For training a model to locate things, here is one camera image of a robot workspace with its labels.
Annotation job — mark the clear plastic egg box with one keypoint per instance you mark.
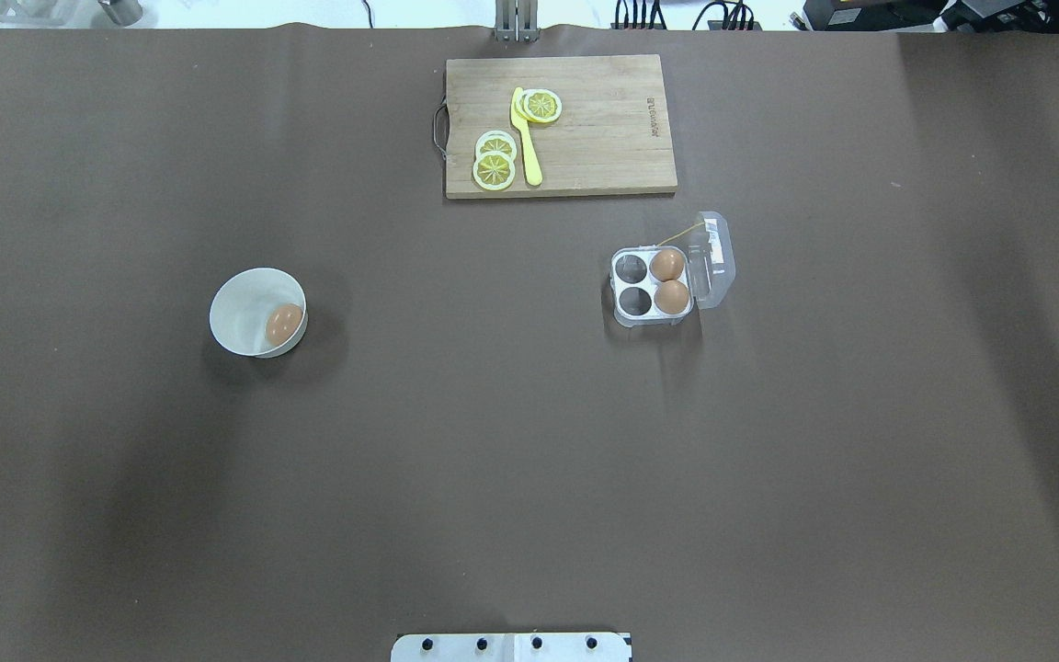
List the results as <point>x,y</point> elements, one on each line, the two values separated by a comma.
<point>709,273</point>

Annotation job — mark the brown egg from bowl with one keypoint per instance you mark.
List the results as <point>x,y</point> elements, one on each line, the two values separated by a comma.
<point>283,323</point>

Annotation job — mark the brown egg in box front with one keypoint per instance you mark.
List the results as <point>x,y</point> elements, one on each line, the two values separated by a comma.
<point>672,297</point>

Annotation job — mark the brown egg in box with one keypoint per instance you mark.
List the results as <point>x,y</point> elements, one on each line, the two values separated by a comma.
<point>668,264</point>
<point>672,297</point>

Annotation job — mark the brown egg in box rear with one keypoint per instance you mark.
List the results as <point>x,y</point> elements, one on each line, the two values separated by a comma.
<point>668,264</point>

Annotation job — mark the lower lemon slice of pair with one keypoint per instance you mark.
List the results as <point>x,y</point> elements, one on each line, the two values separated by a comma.
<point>494,170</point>

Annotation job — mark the lemon slice of pair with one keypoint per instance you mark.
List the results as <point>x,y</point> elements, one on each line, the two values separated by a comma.
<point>494,170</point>
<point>496,141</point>

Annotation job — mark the yellow plastic knife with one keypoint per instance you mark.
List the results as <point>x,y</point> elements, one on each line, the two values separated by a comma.
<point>532,168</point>

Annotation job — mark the upper lemon slice of pair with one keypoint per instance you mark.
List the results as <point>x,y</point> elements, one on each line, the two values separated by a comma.
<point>496,141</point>

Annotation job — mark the wooden cutting board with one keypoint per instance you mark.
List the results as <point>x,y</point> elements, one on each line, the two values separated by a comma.
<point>614,136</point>

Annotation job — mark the lemon slice near knife tip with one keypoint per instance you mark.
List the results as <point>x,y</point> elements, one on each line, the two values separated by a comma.
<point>539,105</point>

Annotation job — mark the white bowl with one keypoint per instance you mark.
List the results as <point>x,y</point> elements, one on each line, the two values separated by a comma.
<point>240,309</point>

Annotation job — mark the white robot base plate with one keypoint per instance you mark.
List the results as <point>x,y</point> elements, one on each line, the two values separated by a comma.
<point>529,646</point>

